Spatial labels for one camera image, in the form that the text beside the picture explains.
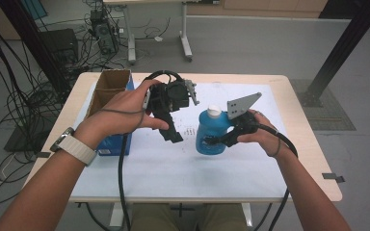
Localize person's right hand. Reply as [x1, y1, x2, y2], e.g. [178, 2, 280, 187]
[237, 109, 286, 159]

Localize white table leg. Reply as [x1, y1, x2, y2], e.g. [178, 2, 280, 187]
[109, 202, 127, 228]
[241, 202, 254, 228]

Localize dark stand base plate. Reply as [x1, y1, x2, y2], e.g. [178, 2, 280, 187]
[3, 115, 56, 154]

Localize wristwatch with white strap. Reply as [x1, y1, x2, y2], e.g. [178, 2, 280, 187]
[49, 126, 98, 167]

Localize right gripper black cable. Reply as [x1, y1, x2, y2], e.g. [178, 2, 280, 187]
[255, 122, 300, 231]

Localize black equipment case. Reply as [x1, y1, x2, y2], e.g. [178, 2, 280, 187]
[39, 28, 80, 65]

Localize black metal post with base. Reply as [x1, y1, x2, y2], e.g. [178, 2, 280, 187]
[298, 0, 370, 109]

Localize blue cardboard box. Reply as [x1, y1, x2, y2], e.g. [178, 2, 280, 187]
[85, 68, 136, 158]

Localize left gripper thin wrist cord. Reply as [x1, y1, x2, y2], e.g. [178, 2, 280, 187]
[98, 108, 146, 130]

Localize light wooden table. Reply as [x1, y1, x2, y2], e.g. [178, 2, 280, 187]
[23, 71, 344, 204]

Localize black computer tower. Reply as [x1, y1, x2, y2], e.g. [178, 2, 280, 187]
[89, 8, 119, 56]

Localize person's khaki trousers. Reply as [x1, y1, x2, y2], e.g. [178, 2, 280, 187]
[129, 202, 249, 231]

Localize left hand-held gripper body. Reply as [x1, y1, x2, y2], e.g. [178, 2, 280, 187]
[145, 79, 201, 116]

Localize blue bottle with white cap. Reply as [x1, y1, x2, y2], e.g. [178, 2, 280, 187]
[195, 105, 236, 157]

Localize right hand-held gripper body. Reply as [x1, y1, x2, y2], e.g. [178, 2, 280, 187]
[226, 91, 263, 135]

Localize person's left hand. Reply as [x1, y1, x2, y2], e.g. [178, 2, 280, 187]
[73, 79, 171, 151]

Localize wooden cabinet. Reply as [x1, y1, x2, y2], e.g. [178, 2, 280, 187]
[186, 0, 330, 19]

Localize white table mat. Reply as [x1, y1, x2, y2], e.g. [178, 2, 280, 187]
[70, 81, 290, 198]

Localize white background desk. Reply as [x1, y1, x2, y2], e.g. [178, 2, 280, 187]
[102, 0, 221, 64]

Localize tangle of black floor cables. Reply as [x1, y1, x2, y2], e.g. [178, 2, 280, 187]
[0, 0, 172, 207]

